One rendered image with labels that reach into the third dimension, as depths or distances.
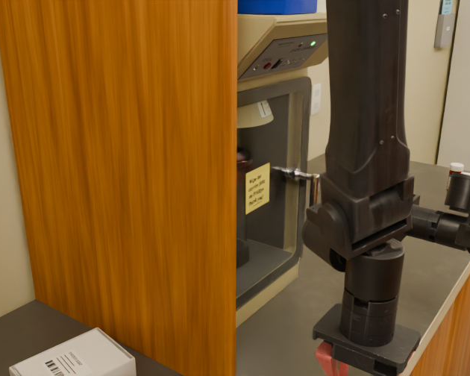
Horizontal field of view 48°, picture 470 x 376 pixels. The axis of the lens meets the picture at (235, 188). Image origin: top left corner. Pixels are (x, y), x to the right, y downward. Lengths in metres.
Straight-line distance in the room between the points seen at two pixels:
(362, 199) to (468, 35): 3.37
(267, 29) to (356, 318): 0.39
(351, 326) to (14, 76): 0.71
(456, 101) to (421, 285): 2.73
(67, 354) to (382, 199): 0.62
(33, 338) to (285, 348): 0.46
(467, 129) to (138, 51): 3.29
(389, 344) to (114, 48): 0.54
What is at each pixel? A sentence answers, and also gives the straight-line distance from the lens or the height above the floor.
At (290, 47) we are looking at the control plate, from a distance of 0.84.
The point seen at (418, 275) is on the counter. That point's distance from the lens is 1.29.
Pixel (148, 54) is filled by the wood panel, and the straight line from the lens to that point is 0.76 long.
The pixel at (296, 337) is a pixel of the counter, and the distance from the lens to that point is 1.03.
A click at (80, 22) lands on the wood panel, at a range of 0.86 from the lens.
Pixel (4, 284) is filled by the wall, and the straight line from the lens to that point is 1.19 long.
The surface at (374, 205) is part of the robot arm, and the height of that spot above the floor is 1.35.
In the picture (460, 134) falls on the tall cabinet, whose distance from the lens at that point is 3.91.
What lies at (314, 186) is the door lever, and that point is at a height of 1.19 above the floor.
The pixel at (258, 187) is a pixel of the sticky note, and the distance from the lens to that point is 0.95.
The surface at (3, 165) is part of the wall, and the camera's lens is 1.11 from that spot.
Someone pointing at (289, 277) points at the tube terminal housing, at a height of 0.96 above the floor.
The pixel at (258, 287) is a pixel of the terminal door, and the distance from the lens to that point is 1.04.
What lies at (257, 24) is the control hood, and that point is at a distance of 0.74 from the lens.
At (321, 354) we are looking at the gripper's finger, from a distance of 0.62.
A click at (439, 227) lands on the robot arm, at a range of 0.97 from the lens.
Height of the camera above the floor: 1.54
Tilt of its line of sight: 20 degrees down
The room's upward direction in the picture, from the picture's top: straight up
